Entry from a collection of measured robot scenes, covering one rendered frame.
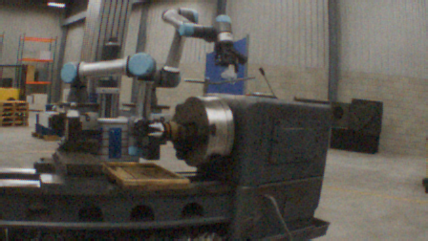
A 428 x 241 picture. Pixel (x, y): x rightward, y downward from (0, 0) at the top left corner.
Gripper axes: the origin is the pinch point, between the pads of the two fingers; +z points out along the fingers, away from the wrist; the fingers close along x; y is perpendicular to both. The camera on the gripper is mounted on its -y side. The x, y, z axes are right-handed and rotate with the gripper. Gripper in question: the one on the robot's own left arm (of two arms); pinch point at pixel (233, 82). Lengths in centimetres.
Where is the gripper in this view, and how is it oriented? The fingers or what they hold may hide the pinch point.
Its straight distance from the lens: 183.8
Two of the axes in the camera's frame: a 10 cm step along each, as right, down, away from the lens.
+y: -8.5, -0.4, -5.3
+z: 0.8, 9.8, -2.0
